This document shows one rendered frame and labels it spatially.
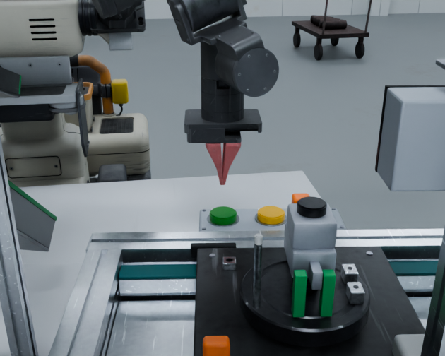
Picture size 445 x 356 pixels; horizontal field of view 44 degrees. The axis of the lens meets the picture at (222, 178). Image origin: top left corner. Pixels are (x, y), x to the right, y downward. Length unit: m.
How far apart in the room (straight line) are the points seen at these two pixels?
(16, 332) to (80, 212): 0.49
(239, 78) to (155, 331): 0.31
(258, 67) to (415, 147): 0.28
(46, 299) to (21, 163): 0.56
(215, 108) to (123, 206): 0.42
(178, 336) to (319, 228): 0.22
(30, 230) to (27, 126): 0.71
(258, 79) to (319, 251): 0.21
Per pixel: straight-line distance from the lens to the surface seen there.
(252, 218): 0.82
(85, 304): 0.68
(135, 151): 1.60
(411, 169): 0.43
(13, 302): 0.60
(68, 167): 1.35
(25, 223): 0.66
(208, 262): 0.70
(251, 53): 0.64
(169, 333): 0.68
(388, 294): 0.67
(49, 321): 0.82
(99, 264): 0.74
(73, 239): 1.00
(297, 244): 0.56
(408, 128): 0.42
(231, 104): 0.72
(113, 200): 1.12
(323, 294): 0.57
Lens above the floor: 1.35
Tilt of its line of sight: 24 degrees down
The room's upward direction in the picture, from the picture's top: straight up
